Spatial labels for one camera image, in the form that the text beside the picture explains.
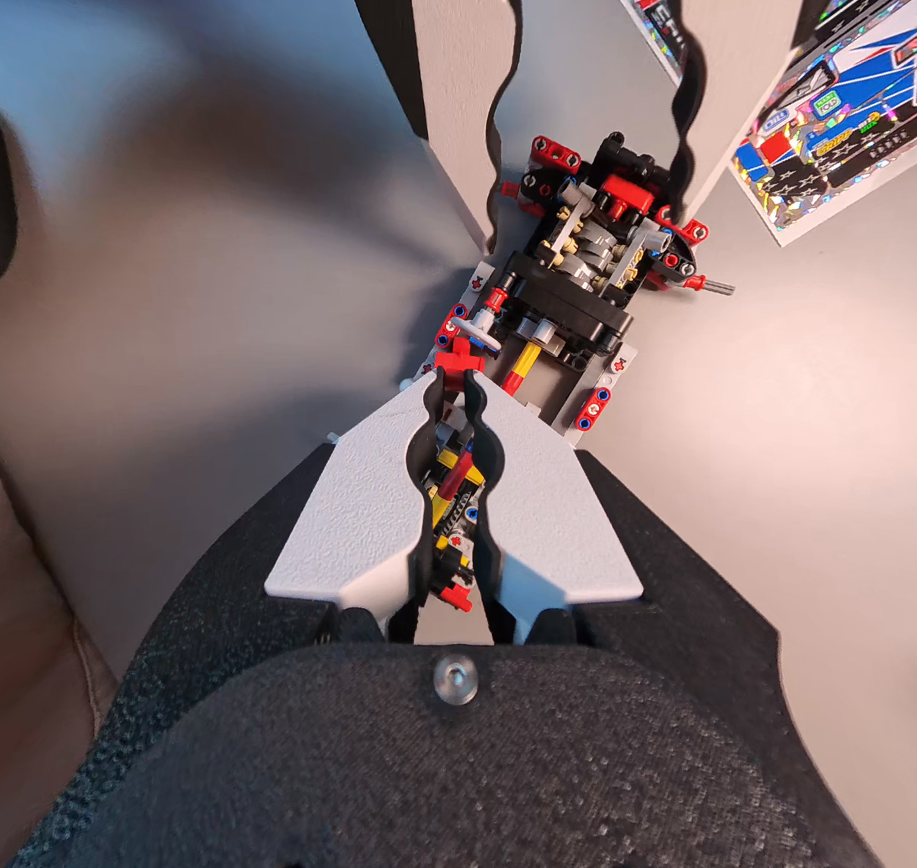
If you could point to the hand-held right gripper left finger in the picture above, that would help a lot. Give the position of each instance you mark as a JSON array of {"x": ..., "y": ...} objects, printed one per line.
[{"x": 344, "y": 524}]

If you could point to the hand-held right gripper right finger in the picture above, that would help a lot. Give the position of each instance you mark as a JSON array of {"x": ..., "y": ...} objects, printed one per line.
[{"x": 559, "y": 524}]

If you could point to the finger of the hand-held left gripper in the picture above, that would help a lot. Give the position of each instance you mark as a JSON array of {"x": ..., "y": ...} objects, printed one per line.
[
  {"x": 455, "y": 80},
  {"x": 738, "y": 37}
]

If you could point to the red lego seat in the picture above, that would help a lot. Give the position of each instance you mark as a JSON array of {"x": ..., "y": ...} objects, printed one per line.
[{"x": 458, "y": 361}]

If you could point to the grey lego steering wheel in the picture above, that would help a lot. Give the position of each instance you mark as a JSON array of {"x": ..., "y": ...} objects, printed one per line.
[{"x": 478, "y": 332}]

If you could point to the lego car chassis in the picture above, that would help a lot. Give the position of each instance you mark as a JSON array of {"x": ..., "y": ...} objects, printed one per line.
[{"x": 573, "y": 295}]

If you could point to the holographic sticker sheet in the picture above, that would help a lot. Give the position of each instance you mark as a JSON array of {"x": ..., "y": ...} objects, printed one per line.
[{"x": 845, "y": 130}]

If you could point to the person's tan trousers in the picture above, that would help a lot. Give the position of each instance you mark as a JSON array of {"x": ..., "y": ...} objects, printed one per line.
[{"x": 43, "y": 667}]

